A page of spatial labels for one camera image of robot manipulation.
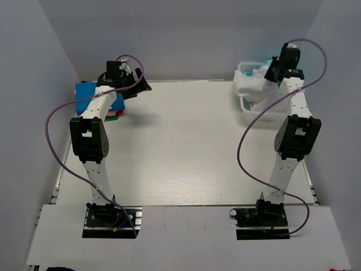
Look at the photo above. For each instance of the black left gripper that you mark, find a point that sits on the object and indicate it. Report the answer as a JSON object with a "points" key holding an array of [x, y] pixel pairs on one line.
{"points": [[142, 86]]}

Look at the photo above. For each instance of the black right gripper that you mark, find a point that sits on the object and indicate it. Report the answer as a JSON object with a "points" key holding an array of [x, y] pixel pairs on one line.
{"points": [[268, 74]]}

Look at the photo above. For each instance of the white t shirt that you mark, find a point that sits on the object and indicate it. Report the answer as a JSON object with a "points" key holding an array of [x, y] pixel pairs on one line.
{"points": [[238, 83]]}

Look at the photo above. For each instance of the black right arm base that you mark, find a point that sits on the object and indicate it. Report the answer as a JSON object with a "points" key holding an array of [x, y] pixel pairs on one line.
{"points": [[265, 221]]}

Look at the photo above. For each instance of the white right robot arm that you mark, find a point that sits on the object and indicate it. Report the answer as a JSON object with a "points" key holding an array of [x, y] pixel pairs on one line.
{"points": [[296, 136]]}

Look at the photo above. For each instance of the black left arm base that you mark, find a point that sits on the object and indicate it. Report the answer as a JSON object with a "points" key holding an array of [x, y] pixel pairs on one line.
{"points": [[111, 222]]}

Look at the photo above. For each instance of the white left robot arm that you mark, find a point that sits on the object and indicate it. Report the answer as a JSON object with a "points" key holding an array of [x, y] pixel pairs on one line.
{"points": [[89, 139]]}

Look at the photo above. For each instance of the red folded t shirt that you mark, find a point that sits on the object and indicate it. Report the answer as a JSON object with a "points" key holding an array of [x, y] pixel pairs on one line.
{"points": [[121, 113]]}

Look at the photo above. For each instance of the teal crumpled t shirt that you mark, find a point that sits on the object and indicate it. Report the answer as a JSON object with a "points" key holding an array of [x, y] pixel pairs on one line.
{"points": [[259, 92]]}

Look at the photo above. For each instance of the green folded t shirt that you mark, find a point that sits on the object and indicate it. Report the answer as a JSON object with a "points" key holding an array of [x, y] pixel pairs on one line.
{"points": [[111, 118]]}

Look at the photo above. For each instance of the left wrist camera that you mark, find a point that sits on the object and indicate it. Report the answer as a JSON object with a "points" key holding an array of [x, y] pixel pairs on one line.
{"points": [[113, 70]]}

